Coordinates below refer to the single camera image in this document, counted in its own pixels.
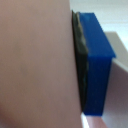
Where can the blue gripper finger with black pad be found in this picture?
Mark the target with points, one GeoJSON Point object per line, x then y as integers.
{"type": "Point", "coordinates": [98, 73]}

